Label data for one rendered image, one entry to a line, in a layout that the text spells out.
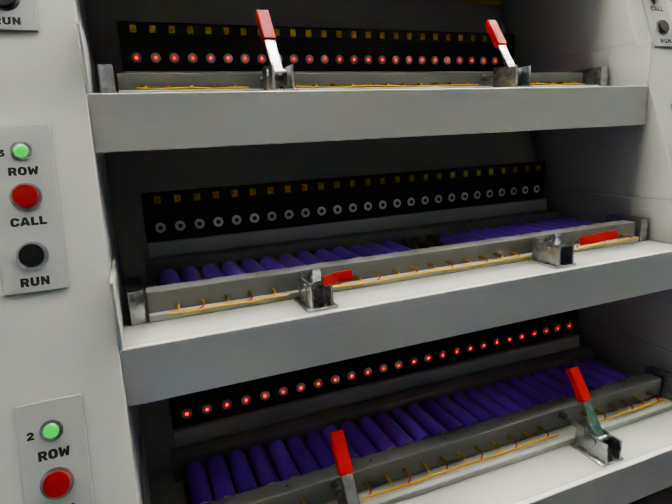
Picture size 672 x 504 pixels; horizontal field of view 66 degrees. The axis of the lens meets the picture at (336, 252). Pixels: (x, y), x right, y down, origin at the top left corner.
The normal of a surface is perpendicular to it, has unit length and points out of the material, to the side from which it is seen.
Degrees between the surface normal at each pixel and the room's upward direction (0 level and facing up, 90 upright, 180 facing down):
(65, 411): 90
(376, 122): 112
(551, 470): 21
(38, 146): 90
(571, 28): 90
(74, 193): 90
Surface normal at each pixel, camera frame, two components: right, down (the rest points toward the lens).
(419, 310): 0.37, 0.19
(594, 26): -0.93, 0.12
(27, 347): 0.33, -0.18
